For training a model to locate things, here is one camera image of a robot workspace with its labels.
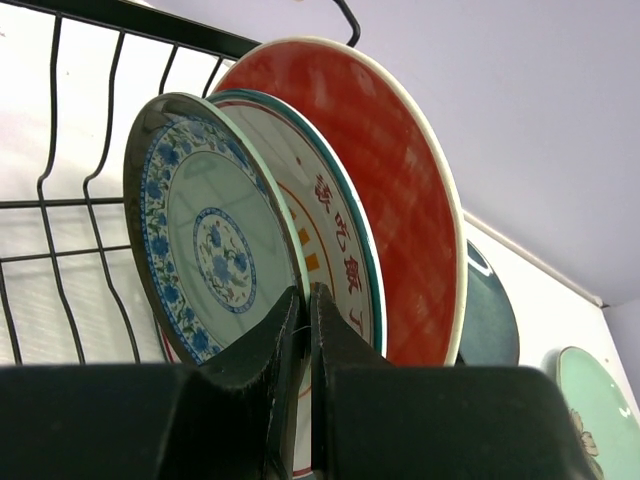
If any dark teal speckled plate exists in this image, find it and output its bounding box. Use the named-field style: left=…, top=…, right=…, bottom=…
left=456, top=241, right=520, bottom=366

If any white orange sunburst plate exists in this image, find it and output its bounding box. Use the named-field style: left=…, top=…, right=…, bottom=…
left=162, top=88, right=389, bottom=479

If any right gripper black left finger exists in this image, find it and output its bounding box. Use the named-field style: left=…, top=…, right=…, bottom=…
left=1, top=287, right=301, bottom=479

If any small blue patterned dish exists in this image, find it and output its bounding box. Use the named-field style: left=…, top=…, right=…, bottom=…
left=123, top=93, right=310, bottom=365

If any light green flower plate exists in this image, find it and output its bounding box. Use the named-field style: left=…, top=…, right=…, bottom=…
left=555, top=347, right=639, bottom=479

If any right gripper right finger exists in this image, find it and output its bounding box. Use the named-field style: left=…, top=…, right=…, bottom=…
left=310, top=283, right=593, bottom=479

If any red and teal floral plate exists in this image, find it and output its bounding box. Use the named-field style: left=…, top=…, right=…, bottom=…
left=218, top=36, right=468, bottom=366

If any black wire dish rack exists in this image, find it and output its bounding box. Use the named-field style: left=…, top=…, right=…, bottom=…
left=0, top=0, right=362, bottom=366

